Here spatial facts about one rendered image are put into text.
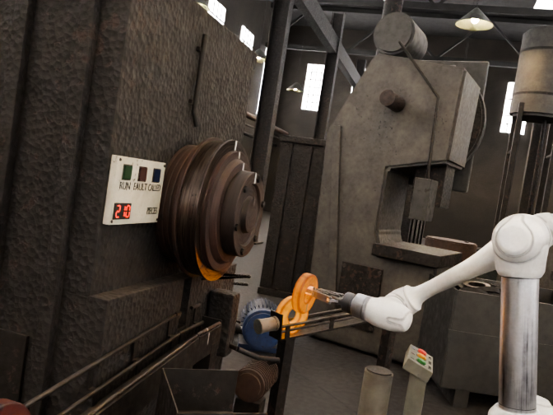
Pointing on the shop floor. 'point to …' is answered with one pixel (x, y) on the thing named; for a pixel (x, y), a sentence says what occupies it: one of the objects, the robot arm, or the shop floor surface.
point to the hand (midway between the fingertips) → (306, 289)
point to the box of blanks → (477, 340)
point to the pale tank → (532, 114)
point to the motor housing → (254, 386)
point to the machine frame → (99, 182)
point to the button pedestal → (416, 381)
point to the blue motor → (253, 341)
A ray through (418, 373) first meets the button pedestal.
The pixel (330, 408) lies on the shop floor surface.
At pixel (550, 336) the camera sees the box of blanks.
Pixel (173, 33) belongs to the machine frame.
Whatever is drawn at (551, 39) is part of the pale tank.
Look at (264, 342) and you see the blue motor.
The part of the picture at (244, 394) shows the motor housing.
